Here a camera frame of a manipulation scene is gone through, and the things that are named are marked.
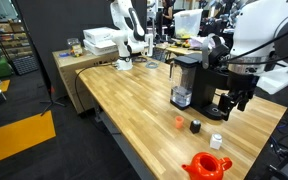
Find person in dark clothes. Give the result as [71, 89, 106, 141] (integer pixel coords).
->
[161, 0, 176, 38]

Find small orange cup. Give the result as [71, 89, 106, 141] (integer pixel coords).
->
[174, 115, 185, 130]

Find clear plastic storage bin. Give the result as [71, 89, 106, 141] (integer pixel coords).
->
[172, 8, 204, 40]

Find blue floor cables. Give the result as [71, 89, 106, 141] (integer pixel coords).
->
[269, 122, 288, 156]

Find green storage bin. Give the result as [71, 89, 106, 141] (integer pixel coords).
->
[0, 56, 14, 79]

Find black tripod stand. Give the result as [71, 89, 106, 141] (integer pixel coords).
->
[11, 0, 67, 117]

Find clear jar with toys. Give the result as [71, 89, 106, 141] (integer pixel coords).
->
[66, 37, 84, 58]

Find light wooden cabinet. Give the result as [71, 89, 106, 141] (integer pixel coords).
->
[51, 47, 122, 115]

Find orange plastic kettle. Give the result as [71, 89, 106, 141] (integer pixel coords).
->
[180, 151, 234, 180]

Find black coffee machine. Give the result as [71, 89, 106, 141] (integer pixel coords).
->
[168, 33, 232, 121]

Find wooden storage shelf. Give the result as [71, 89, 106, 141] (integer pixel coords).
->
[0, 21, 31, 62]

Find black thin cable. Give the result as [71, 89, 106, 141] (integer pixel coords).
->
[74, 62, 119, 116]

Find white frame wooden desk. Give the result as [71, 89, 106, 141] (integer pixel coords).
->
[156, 42, 218, 58]

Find black backdrop curtain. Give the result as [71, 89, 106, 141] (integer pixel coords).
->
[13, 0, 148, 98]

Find silver white small cup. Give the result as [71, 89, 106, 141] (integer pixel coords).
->
[209, 133, 224, 151]

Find black perforated crate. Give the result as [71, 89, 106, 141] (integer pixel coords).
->
[11, 54, 40, 76]

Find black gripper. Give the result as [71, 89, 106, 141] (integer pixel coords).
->
[217, 71, 261, 122]

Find white flat box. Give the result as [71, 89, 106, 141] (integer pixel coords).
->
[83, 39, 119, 56]
[82, 26, 117, 45]

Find coiled light blue cable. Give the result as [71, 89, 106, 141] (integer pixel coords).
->
[145, 60, 160, 70]

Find grey table frame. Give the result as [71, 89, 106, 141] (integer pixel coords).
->
[91, 99, 157, 180]

